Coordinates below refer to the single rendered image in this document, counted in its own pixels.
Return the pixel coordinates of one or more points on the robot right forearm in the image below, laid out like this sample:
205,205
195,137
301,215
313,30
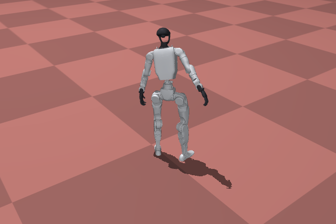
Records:
194,77

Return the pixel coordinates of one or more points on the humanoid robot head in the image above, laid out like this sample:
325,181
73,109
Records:
162,32

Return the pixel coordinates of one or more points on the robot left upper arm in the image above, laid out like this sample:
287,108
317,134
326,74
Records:
148,64

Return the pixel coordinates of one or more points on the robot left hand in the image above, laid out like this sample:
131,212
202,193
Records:
141,97

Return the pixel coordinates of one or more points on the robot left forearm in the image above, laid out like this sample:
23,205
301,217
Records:
143,81

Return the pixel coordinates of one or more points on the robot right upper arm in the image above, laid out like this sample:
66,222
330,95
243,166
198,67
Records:
183,58

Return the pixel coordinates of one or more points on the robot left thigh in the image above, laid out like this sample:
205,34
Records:
157,105

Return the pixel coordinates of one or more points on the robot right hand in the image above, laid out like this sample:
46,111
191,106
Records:
203,94

